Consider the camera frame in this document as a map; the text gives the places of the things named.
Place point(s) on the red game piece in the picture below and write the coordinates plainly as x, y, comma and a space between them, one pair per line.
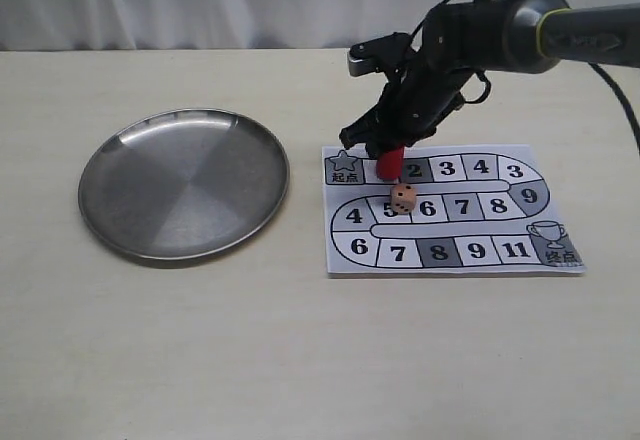
389, 165

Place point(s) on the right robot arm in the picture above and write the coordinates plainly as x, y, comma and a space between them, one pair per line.
538, 34

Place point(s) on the wooden die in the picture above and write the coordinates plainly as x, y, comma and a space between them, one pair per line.
402, 198

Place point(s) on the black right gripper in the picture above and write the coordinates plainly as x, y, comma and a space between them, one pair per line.
457, 41

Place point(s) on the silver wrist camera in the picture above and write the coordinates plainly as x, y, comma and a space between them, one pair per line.
379, 55

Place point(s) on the round metal plate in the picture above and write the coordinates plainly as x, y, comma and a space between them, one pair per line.
183, 185

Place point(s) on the paper game board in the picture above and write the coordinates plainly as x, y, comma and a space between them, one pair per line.
480, 209

